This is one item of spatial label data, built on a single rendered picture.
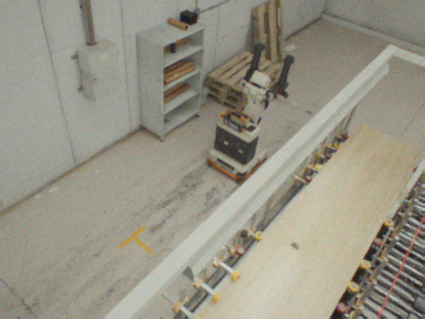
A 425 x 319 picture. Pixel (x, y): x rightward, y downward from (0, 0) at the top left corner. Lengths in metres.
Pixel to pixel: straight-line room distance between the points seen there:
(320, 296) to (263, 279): 0.47
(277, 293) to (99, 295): 1.89
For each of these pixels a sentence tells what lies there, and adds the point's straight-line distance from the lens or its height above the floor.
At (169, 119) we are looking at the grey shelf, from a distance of 5.98.
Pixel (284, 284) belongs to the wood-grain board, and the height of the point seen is 0.90.
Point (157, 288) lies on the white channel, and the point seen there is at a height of 2.46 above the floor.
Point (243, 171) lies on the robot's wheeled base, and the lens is 5.04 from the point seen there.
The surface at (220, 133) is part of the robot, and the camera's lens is 5.03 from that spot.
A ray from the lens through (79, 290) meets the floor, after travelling 4.35.
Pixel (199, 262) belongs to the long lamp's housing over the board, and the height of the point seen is 2.37.
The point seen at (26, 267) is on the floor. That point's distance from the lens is 4.64.
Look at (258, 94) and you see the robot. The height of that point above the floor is 1.19.
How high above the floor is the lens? 3.74
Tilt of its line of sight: 43 degrees down
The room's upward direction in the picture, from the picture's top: 7 degrees clockwise
